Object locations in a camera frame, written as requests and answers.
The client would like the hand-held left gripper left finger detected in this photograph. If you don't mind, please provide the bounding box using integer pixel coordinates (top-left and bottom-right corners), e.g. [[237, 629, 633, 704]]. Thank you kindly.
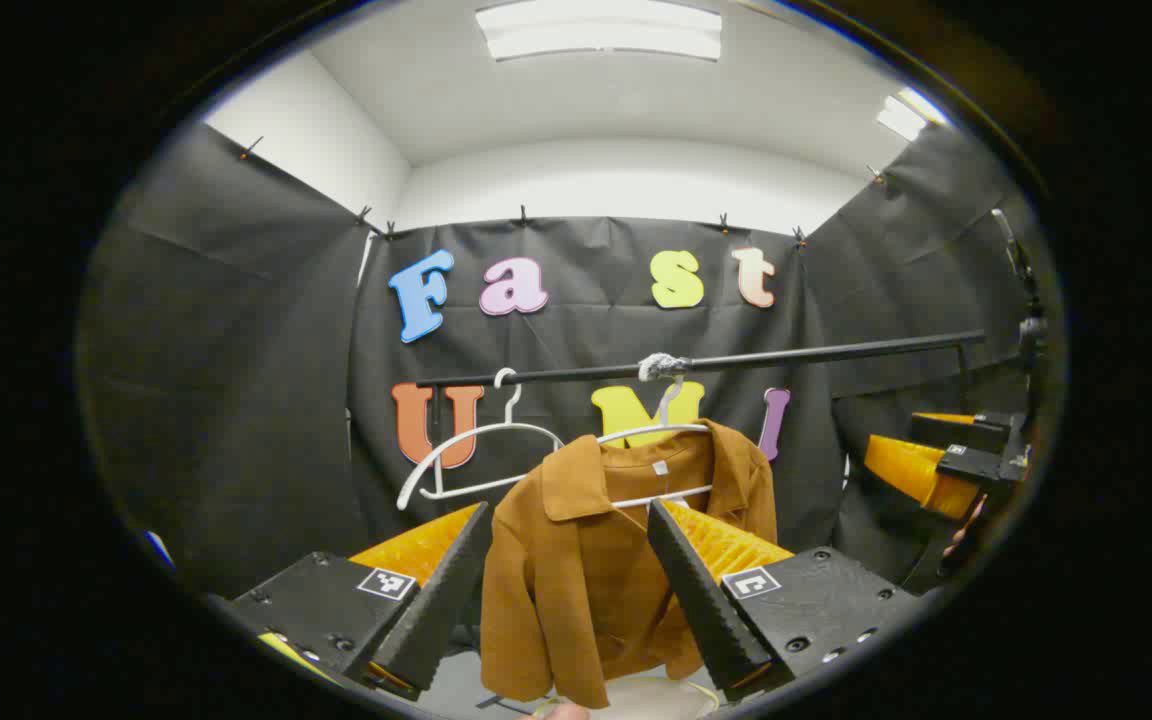
[[204, 502, 493, 703]]

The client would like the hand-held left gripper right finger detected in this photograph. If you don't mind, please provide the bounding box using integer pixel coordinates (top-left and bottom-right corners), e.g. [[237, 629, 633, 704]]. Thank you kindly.
[[646, 498, 923, 703]]

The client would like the brown jacket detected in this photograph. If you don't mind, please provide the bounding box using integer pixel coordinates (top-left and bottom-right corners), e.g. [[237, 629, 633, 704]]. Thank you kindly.
[[479, 420, 779, 709]]

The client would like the white plastic clothes hanger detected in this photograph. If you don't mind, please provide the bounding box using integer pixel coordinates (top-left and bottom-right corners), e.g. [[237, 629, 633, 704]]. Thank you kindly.
[[596, 376, 716, 511], [396, 368, 565, 512]]

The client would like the grey metal stand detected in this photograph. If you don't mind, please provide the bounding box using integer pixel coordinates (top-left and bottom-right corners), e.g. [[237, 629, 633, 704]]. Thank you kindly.
[[991, 207, 1049, 421]]

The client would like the clear tape wrap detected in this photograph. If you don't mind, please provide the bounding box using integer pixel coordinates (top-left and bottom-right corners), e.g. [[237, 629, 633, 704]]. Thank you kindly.
[[638, 352, 693, 384]]

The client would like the black backdrop cloth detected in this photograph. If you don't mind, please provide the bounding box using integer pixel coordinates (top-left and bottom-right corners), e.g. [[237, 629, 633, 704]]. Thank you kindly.
[[81, 120, 1037, 601]]

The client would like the small ceiling light panel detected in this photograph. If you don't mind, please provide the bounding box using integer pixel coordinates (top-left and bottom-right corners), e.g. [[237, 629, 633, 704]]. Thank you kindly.
[[876, 87, 950, 142]]

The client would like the long ceiling light panel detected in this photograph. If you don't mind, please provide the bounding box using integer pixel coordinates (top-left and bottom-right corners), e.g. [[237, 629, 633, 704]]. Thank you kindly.
[[475, 0, 724, 63]]

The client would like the black clothes rail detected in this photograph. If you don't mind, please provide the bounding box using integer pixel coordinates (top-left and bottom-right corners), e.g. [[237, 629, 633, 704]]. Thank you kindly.
[[416, 330, 987, 390]]

